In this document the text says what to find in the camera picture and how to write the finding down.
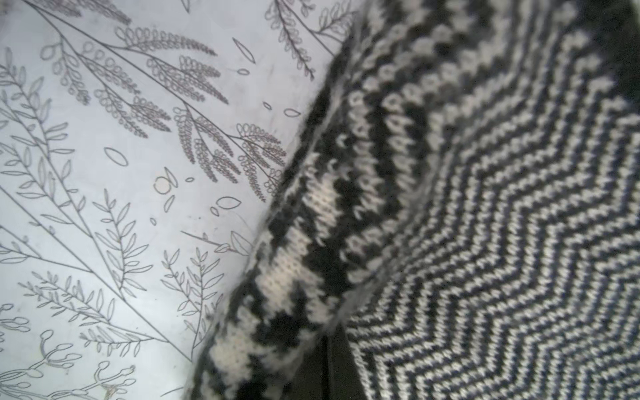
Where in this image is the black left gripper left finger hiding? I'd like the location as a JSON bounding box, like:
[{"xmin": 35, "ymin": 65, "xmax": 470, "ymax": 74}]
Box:
[{"xmin": 285, "ymin": 337, "xmax": 328, "ymax": 400}]

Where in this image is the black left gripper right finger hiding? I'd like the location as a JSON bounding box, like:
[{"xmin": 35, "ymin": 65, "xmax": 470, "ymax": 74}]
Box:
[{"xmin": 327, "ymin": 327, "xmax": 367, "ymax": 400}]

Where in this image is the black white patterned knit scarf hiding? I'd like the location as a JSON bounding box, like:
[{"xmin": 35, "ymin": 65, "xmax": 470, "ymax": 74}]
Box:
[{"xmin": 184, "ymin": 1, "xmax": 639, "ymax": 399}]

